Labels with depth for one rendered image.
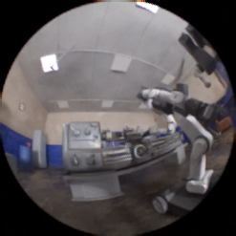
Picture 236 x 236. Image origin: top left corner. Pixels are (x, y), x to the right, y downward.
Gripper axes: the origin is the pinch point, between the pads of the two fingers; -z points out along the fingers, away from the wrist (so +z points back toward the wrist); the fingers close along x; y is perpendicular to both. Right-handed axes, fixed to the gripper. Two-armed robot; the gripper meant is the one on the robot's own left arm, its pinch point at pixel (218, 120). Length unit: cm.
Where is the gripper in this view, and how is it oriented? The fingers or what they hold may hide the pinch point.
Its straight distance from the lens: 41.6
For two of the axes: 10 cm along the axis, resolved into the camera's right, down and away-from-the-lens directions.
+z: -1.4, -4.2, 9.0
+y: -8.8, -3.6, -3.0
